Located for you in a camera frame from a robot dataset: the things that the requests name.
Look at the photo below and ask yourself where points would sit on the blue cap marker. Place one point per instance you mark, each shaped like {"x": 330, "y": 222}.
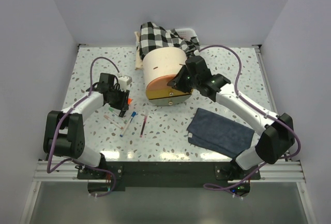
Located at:
{"x": 127, "y": 124}

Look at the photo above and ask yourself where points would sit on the dark blue towel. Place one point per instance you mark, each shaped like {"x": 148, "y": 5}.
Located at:
{"x": 219, "y": 134}

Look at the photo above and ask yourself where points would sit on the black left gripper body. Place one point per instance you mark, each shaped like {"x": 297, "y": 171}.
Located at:
{"x": 118, "y": 98}

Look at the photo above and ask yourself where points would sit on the black white checkered cloth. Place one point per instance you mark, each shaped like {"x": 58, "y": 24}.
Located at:
{"x": 154, "y": 37}

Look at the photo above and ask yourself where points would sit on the beige cap marker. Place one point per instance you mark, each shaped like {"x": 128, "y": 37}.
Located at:
{"x": 113, "y": 122}

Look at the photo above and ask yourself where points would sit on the beige round drawer organizer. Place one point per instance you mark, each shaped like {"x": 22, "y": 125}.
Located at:
{"x": 161, "y": 66}

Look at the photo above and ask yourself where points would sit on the white plastic basket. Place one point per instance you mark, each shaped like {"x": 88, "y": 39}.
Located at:
{"x": 186, "y": 33}

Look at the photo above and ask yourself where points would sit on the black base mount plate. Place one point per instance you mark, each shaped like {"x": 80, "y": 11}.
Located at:
{"x": 118, "y": 176}

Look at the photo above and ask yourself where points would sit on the dark red pen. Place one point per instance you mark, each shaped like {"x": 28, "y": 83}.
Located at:
{"x": 143, "y": 125}

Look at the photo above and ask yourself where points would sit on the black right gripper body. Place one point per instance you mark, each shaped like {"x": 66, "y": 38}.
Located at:
{"x": 193, "y": 81}

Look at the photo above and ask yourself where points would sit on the green cap marker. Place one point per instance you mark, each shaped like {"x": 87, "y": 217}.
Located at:
{"x": 116, "y": 115}

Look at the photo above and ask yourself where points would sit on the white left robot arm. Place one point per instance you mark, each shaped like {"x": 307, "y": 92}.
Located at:
{"x": 64, "y": 134}

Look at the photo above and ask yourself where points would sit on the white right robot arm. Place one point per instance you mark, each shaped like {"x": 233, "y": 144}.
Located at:
{"x": 276, "y": 131}

